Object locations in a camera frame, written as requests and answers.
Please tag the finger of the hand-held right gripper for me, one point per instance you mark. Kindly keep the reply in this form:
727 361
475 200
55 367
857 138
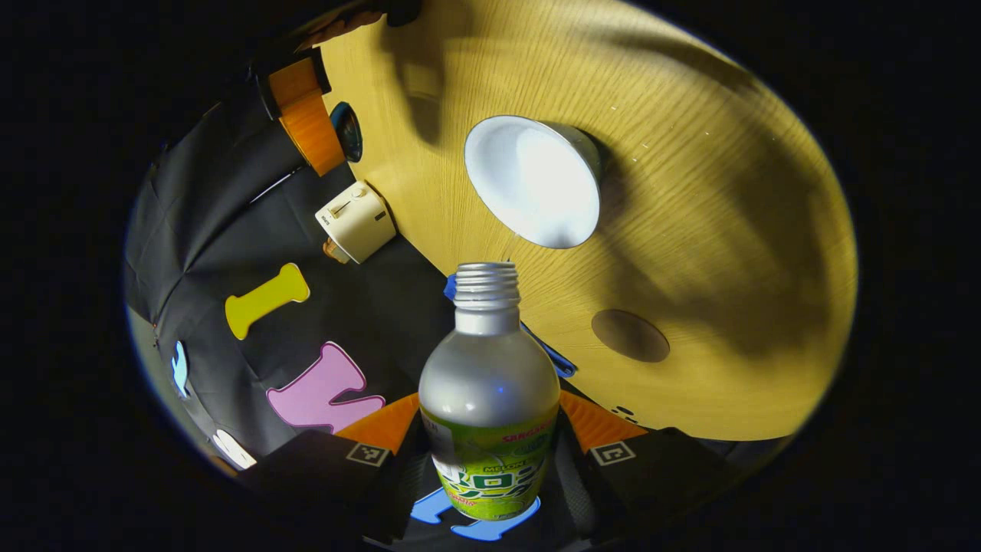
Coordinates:
310 130

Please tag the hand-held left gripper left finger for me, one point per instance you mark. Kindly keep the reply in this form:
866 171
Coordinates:
322 475

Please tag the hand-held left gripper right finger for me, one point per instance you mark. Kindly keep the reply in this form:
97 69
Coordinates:
659 483

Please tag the round brown cork coaster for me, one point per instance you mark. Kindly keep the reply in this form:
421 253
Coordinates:
630 336

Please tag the blue folded towel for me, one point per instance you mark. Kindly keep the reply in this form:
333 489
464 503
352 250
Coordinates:
552 354

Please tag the white toaster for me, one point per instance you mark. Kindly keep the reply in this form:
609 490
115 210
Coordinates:
356 222

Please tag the teal teacup lid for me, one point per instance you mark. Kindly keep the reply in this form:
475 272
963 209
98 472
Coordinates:
351 132

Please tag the silver green label water bottle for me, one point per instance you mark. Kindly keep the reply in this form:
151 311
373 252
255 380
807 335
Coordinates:
490 391

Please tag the teal white-lined teacup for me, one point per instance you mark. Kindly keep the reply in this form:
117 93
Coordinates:
536 184

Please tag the brown bread slice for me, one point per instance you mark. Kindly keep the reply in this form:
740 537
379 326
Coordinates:
335 251

